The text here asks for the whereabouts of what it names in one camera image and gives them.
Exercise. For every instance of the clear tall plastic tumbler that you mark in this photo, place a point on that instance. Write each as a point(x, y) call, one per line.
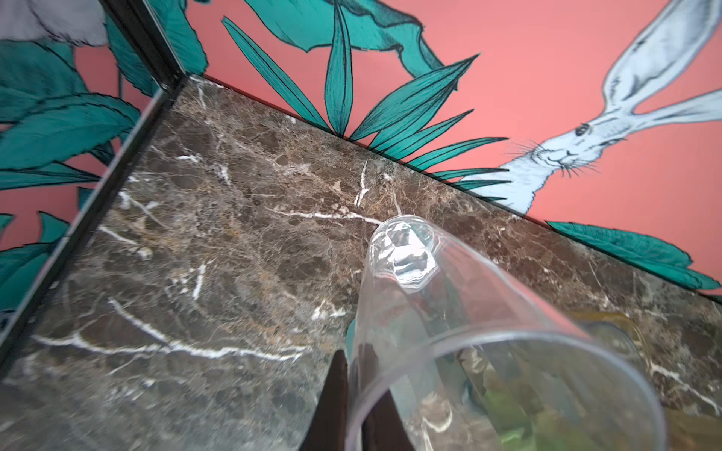
point(447, 324)

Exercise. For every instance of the tall green tumbler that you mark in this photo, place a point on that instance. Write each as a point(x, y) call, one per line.
point(539, 430)

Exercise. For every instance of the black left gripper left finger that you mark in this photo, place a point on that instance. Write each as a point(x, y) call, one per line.
point(327, 430)

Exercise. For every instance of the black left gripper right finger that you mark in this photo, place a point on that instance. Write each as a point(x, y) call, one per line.
point(382, 428)

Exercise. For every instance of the tall amber tumbler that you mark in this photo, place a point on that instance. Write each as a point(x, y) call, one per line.
point(618, 332)

